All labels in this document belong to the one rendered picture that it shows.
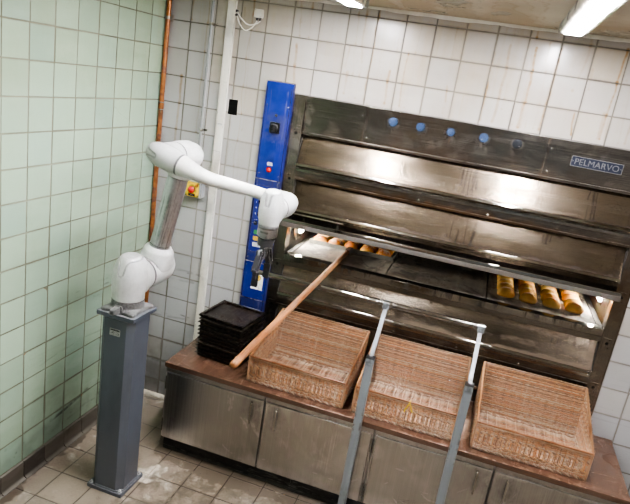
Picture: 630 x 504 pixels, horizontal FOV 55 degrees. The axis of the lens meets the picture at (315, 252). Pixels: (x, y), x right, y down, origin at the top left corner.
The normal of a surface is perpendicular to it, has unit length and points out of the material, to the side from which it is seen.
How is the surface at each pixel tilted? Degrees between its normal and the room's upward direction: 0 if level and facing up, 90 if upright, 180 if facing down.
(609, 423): 90
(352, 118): 90
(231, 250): 90
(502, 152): 90
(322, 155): 70
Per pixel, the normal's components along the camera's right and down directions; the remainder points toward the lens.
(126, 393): 0.45, 0.32
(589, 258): -0.22, -0.11
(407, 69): -0.29, 0.23
